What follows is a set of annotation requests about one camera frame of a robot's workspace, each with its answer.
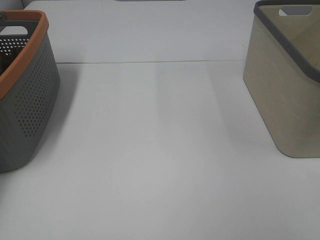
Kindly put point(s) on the beige basket grey rim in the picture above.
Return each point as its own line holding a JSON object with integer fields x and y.
{"x": 282, "y": 73}

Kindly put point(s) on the grey perforated basket orange rim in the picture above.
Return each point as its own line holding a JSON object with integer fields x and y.
{"x": 29, "y": 85}

